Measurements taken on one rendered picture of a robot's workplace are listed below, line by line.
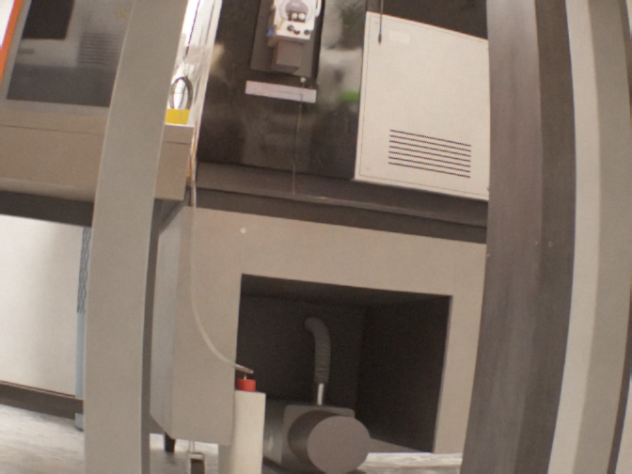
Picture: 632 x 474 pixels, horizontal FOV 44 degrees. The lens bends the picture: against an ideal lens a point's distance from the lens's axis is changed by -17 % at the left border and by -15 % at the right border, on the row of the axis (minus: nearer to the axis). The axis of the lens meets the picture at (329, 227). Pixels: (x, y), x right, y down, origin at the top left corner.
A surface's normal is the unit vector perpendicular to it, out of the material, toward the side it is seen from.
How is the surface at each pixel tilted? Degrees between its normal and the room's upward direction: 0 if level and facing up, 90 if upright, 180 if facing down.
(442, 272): 90
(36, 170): 90
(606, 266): 90
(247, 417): 90
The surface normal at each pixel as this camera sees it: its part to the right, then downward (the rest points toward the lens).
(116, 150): 0.29, -0.12
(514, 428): -0.96, -0.11
